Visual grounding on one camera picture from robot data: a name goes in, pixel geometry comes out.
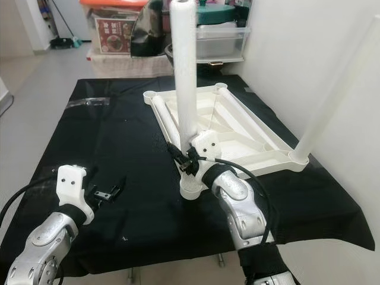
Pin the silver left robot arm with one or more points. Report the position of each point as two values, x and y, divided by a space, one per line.
44 246

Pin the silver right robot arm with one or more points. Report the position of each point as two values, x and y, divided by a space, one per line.
243 214

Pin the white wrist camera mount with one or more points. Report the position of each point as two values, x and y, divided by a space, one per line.
71 187
206 145

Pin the black tablecloth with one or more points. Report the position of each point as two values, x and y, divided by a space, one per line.
95 142

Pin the green mop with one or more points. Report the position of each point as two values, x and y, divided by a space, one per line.
64 43

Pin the white plastic children table top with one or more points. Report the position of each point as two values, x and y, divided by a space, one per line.
249 139

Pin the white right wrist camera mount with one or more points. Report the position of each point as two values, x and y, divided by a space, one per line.
206 145

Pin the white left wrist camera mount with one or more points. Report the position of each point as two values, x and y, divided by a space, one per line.
71 187

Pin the clear tape strip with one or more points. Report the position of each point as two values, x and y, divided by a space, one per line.
89 101

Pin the green round pot lid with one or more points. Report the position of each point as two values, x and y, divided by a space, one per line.
217 13

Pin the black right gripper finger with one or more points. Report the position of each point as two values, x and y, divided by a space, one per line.
175 153

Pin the clear plastic container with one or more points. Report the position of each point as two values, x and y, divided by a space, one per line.
222 43

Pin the black bag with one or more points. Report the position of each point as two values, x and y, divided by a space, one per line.
148 29

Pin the orange lidded storage box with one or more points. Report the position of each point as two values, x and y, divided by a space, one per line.
113 5

